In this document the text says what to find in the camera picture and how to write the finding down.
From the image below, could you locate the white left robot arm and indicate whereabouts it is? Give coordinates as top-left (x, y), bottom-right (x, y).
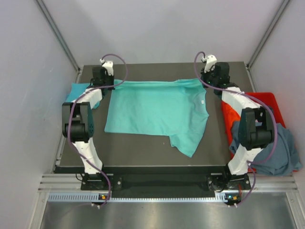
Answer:
top-left (62, 61), bottom-right (114, 189)

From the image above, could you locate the grey aluminium corner post left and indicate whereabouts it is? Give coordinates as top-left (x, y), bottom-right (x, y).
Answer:
top-left (34, 0), bottom-right (81, 73)

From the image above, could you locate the grey aluminium corner post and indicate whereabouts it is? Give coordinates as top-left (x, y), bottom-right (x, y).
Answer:
top-left (246, 0), bottom-right (291, 70)
top-left (34, 0), bottom-right (81, 73)

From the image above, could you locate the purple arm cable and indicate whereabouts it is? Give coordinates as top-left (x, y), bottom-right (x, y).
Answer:
top-left (193, 51), bottom-right (278, 206)
top-left (47, 53), bottom-right (129, 215)

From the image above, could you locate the orange t-shirt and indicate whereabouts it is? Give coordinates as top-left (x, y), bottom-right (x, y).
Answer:
top-left (222, 102), bottom-right (241, 128)

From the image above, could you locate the grey slotted cable duct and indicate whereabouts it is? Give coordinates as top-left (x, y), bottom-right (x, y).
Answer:
top-left (48, 193), bottom-right (238, 203)

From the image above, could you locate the grey-blue t-shirt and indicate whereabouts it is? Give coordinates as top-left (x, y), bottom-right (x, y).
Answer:
top-left (229, 121), bottom-right (303, 176)

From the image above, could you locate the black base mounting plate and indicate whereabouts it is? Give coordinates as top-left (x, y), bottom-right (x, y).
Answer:
top-left (81, 166), bottom-right (250, 198)

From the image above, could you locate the folded blue t-shirt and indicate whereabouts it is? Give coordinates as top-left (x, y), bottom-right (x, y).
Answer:
top-left (65, 83), bottom-right (102, 109)

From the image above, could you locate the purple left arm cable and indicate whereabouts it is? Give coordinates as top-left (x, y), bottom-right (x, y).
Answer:
top-left (47, 53), bottom-right (129, 215)

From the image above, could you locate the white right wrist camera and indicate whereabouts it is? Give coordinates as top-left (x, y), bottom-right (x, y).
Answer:
top-left (202, 54), bottom-right (217, 73)

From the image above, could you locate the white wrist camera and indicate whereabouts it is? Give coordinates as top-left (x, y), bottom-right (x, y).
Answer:
top-left (100, 59), bottom-right (114, 76)
top-left (202, 54), bottom-right (217, 73)

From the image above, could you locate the teal t-shirt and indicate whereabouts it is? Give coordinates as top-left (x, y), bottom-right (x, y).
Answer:
top-left (104, 79), bottom-right (209, 157)

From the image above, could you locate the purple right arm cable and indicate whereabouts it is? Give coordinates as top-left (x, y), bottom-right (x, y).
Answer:
top-left (193, 51), bottom-right (278, 206)

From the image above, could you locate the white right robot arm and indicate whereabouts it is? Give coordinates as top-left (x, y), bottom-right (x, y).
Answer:
top-left (200, 58), bottom-right (276, 189)

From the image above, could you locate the red plastic bin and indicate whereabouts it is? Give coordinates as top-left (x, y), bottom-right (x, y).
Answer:
top-left (220, 92), bottom-right (300, 172)

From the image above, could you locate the grey aluminium corner post right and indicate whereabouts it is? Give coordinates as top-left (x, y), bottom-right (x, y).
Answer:
top-left (246, 0), bottom-right (291, 70)

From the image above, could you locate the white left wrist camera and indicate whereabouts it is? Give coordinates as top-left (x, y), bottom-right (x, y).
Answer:
top-left (100, 59), bottom-right (114, 76)

